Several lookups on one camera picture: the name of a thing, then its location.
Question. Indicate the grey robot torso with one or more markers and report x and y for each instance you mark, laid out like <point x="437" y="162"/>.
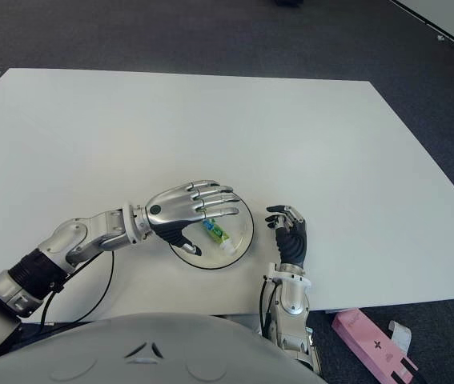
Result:
<point x="130" y="352"/>

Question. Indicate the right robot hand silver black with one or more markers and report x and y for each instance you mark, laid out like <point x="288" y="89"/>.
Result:
<point x="292" y="244"/>

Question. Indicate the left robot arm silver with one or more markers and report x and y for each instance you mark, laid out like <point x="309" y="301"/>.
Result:
<point x="74" y="236"/>

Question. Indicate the white desk panel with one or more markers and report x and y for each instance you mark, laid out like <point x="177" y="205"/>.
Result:
<point x="451" y="20"/>

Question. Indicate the pink cardboard box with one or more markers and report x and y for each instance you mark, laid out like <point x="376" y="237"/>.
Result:
<point x="366" y="340"/>

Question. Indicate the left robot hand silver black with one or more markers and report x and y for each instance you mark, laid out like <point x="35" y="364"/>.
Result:
<point x="174" y="208"/>

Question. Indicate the green white toothpaste tube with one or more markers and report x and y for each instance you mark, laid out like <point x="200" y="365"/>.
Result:
<point x="218" y="234"/>

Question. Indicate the white paper strip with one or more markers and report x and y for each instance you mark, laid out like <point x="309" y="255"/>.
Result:
<point x="402" y="336"/>

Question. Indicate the white plate black rim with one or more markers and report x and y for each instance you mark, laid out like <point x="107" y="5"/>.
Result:
<point x="242" y="232"/>

